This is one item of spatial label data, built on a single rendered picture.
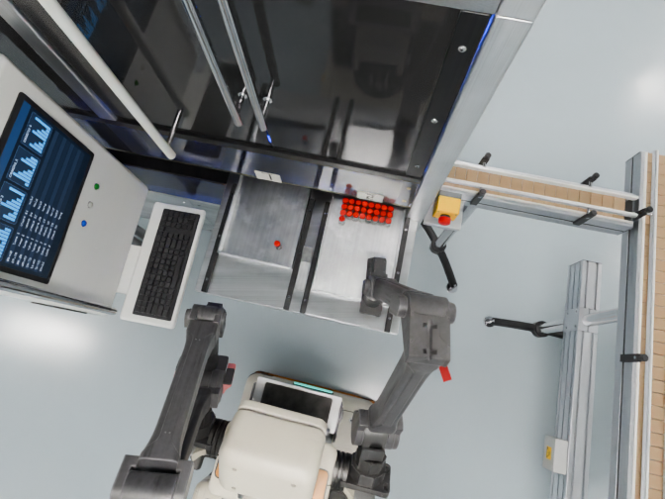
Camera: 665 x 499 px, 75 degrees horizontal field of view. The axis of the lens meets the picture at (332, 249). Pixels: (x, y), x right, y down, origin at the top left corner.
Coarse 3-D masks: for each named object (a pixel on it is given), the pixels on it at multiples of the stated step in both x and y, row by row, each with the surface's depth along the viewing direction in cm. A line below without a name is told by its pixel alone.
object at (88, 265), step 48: (0, 96) 95; (48, 96) 110; (0, 144) 97; (48, 144) 111; (96, 144) 130; (0, 192) 99; (48, 192) 114; (96, 192) 134; (144, 192) 163; (0, 240) 101; (48, 240) 117; (96, 240) 138; (48, 288) 121; (96, 288) 143
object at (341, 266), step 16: (336, 208) 154; (336, 224) 153; (352, 224) 153; (400, 224) 153; (336, 240) 152; (352, 240) 151; (368, 240) 151; (384, 240) 151; (400, 240) 148; (320, 256) 148; (336, 256) 150; (352, 256) 150; (368, 256) 150; (384, 256) 150; (320, 272) 149; (336, 272) 148; (352, 272) 148; (320, 288) 147; (336, 288) 147; (352, 288) 147; (384, 304) 143
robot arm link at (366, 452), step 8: (368, 432) 99; (368, 440) 99; (376, 440) 99; (384, 440) 99; (360, 448) 100; (368, 448) 99; (376, 448) 103; (384, 448) 100; (360, 456) 99; (368, 456) 100; (376, 456) 100
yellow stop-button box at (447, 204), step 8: (440, 192) 139; (448, 192) 139; (440, 200) 139; (448, 200) 139; (456, 200) 139; (440, 208) 138; (448, 208) 138; (456, 208) 138; (432, 216) 144; (440, 216) 141; (448, 216) 140; (456, 216) 139
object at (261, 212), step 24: (240, 192) 157; (264, 192) 157; (288, 192) 156; (240, 216) 154; (264, 216) 154; (288, 216) 154; (240, 240) 152; (264, 240) 152; (288, 240) 152; (288, 264) 150
